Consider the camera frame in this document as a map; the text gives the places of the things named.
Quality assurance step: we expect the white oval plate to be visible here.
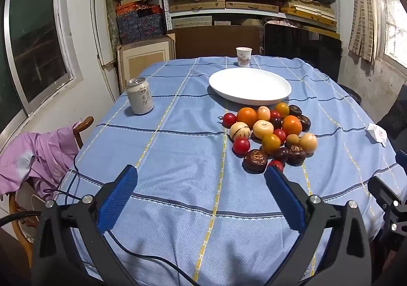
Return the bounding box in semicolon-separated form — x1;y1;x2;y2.
209;68;292;106

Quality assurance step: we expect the white drink can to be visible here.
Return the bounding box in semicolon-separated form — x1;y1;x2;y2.
126;77;154;115

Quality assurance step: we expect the beige checked curtain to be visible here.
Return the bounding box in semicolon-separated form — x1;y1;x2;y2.
347;0;383;64

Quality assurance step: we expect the cream striped pepino melon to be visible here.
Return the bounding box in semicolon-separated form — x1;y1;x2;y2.
229;121;251;141

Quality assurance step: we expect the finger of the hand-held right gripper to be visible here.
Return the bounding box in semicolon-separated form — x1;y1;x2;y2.
368;175;403;210
395;150;407;176

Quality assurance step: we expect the thin black cable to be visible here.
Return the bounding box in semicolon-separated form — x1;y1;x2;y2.
42;146;204;286

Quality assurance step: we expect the black flat panel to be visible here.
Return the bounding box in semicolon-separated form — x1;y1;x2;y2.
264;22;343;83

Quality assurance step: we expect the yellow orange tomato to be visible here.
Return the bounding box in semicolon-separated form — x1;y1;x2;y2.
261;133;282;154
275;102;290;118

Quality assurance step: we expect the brown cardboard sheet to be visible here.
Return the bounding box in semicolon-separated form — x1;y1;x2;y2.
174;26;263;59

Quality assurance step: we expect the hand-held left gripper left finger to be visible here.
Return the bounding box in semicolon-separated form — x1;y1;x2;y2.
31;164;140;286

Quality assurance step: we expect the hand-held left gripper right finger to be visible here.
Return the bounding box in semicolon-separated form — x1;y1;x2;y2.
265;165;372;286

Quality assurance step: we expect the black chair back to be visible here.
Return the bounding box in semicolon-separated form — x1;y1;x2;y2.
338;83;363;106

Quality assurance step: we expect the blue checked tablecloth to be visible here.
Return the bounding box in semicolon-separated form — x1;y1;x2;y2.
52;55;407;286

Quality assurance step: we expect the stack of patterned boxes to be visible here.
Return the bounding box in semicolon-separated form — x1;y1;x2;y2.
109;0;166;45

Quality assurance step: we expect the red tomato with stem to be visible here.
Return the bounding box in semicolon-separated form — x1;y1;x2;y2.
218;112;237;128

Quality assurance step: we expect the thick black hose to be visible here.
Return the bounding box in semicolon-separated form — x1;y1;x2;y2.
0;210;42;227

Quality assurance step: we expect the orange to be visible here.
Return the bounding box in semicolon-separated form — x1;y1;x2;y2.
282;115;302;136
237;107;258;129

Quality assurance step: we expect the crumpled white tissue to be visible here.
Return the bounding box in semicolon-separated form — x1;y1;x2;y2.
366;123;388;147

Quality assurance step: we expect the pink garment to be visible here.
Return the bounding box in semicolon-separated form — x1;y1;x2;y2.
0;124;84;201

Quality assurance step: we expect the grey framed window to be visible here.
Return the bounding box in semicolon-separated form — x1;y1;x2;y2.
3;0;84;116

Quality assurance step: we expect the pale cream round fruit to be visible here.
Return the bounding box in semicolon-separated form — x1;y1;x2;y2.
253;120;274;139
299;133;318;153

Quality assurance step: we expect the wooden chair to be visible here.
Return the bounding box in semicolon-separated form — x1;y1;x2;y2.
8;116;95;269

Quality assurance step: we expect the white leaning board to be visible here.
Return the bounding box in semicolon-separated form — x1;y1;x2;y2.
90;0;121;103

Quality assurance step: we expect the white paper cup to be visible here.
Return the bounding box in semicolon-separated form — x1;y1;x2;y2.
236;47;252;68

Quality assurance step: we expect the bright barred window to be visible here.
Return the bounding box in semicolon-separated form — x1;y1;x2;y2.
376;0;407;68

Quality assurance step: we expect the wooden picture frame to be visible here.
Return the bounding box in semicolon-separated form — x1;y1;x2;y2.
116;34;176;93

